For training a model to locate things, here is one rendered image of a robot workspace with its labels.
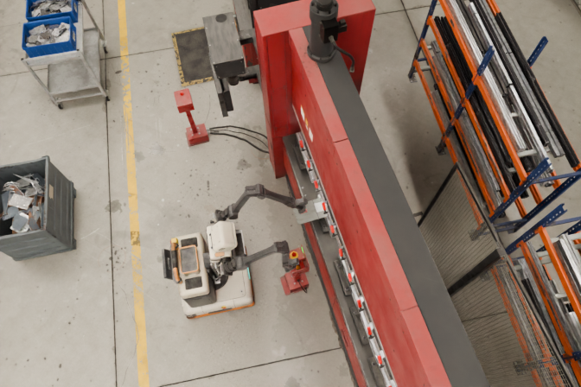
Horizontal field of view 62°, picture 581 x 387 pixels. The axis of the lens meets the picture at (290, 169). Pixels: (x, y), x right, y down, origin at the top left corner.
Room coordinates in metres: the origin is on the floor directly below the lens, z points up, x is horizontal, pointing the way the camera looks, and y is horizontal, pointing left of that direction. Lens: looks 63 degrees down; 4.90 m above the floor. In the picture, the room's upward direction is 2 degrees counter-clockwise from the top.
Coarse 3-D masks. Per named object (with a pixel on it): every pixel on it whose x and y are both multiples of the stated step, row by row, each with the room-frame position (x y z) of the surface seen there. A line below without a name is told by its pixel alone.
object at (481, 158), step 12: (432, 48) 3.52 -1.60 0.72; (444, 60) 3.35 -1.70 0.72; (444, 72) 3.15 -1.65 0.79; (456, 72) 3.19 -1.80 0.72; (444, 84) 3.03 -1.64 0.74; (456, 96) 2.87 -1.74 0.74; (456, 108) 2.70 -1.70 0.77; (468, 120) 2.57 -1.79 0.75; (468, 132) 2.41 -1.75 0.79; (480, 144) 2.29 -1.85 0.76; (480, 156) 2.14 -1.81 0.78; (480, 168) 2.04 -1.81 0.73; (492, 168) 2.02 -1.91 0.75; (492, 180) 1.90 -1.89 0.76; (516, 180) 1.90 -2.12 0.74; (492, 192) 1.77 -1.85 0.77
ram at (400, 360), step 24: (312, 120) 1.90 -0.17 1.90; (312, 144) 1.88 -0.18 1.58; (336, 168) 1.43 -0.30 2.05; (336, 192) 1.37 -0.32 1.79; (336, 216) 1.31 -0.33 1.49; (360, 240) 0.97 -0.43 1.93; (360, 264) 0.89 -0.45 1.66; (384, 288) 0.63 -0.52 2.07; (384, 312) 0.54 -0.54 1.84; (384, 336) 0.43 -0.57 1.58; (408, 360) 0.25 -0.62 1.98; (408, 384) 0.13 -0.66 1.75
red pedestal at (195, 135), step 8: (176, 96) 2.95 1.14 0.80; (184, 96) 2.94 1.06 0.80; (176, 104) 2.85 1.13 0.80; (184, 104) 2.85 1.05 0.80; (192, 104) 2.85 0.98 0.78; (192, 120) 2.91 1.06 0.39; (192, 128) 2.90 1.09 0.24; (200, 128) 2.98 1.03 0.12; (192, 136) 2.86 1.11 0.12; (200, 136) 2.86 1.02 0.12; (192, 144) 2.82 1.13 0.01
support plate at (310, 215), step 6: (312, 204) 1.62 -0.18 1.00; (294, 210) 1.57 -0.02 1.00; (312, 210) 1.56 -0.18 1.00; (300, 216) 1.51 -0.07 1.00; (306, 216) 1.51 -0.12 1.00; (312, 216) 1.51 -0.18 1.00; (318, 216) 1.50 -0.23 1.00; (324, 216) 1.50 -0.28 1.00; (300, 222) 1.45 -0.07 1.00; (306, 222) 1.45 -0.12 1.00
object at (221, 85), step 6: (210, 60) 2.73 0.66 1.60; (216, 78) 2.54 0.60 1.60; (216, 84) 2.48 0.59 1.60; (222, 84) 2.50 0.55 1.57; (216, 90) 2.42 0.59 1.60; (222, 90) 2.43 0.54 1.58; (228, 90) 2.44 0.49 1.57; (222, 96) 2.39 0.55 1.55; (228, 96) 2.43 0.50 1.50; (222, 102) 2.39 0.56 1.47; (228, 102) 2.43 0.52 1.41; (222, 108) 2.38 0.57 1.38; (228, 108) 2.42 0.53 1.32; (222, 114) 2.38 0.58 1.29
